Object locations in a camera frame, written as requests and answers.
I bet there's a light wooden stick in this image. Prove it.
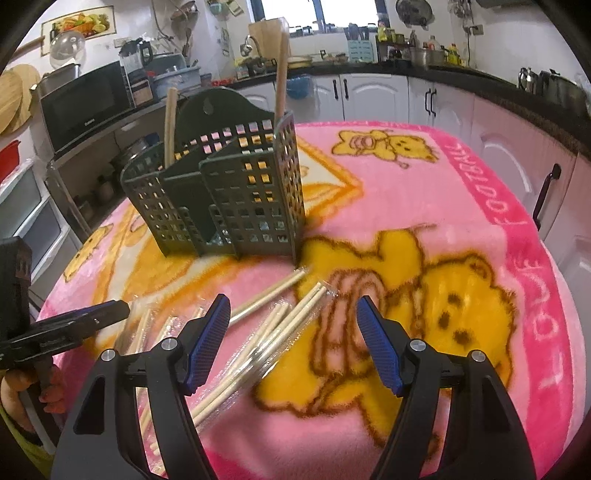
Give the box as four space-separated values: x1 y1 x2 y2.
163 87 180 168

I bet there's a light blue knife block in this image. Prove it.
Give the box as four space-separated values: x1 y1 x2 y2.
346 39 376 64

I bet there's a small steel kettle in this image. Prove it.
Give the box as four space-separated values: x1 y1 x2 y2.
517 67 541 92

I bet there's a black microwave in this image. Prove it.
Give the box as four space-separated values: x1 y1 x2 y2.
39 61 133 151

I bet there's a round bamboo board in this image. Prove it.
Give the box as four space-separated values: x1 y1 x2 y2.
0 65 42 136

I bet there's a person's left hand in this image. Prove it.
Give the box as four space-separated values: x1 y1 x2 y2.
0 364 66 435

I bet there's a person's left forearm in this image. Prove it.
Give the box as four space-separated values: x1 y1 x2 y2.
0 406 55 480

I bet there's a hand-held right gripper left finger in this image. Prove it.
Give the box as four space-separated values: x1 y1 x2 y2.
51 294 231 480

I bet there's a window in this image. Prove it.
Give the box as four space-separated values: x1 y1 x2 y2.
261 0 387 36

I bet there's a green perforated utensil holder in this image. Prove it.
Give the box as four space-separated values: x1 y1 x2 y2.
120 87 306 269

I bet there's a pink printed blanket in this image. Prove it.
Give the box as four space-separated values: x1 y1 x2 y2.
37 121 578 480

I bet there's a steel cooking pot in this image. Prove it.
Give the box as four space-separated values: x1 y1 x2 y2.
409 46 445 66

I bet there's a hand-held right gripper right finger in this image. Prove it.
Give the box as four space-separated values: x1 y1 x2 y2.
357 295 537 480

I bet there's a bunch of wooden chopsticks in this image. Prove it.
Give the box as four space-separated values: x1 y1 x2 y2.
115 265 341 480

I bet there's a glass pot lid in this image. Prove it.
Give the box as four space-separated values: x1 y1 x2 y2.
49 30 88 70

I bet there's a wooden cutting board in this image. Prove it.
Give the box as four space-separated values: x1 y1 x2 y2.
248 17 290 59

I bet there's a plastic drawer unit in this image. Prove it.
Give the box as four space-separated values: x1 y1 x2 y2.
0 157 82 302

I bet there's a red container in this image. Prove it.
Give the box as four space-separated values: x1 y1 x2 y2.
0 141 22 184

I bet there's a steel lid on wall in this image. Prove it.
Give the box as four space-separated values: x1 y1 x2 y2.
396 0 435 27

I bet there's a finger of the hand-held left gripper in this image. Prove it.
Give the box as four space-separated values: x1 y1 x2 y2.
28 300 131 340
0 330 80 368

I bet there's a food wall poster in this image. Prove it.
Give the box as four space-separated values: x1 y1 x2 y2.
41 6 115 45

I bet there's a grey shelf unit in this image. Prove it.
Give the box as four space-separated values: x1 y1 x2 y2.
39 99 185 234

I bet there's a light blue dish bin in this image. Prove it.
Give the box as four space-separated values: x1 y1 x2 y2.
150 53 204 100

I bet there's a spice rack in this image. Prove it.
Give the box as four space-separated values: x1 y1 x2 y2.
375 34 411 61

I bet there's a steel pot with lid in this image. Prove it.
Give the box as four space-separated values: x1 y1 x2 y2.
538 69 588 108

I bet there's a blender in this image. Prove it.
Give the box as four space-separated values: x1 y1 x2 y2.
119 39 154 106

